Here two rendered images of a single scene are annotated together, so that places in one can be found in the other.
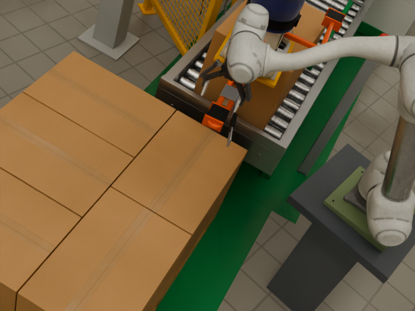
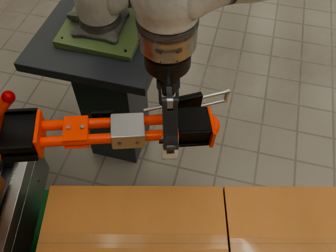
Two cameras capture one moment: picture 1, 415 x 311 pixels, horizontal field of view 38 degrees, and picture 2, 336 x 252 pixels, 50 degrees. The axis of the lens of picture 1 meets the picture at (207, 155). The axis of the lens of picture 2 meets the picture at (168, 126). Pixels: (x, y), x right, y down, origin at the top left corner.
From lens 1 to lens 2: 2.01 m
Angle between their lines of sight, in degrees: 60
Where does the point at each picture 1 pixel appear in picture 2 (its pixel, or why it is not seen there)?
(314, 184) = (108, 74)
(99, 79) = not seen: outside the picture
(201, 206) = (179, 195)
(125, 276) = (325, 220)
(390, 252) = not seen: hidden behind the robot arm
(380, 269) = not seen: hidden behind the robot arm
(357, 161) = (40, 49)
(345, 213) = (135, 38)
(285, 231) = (61, 169)
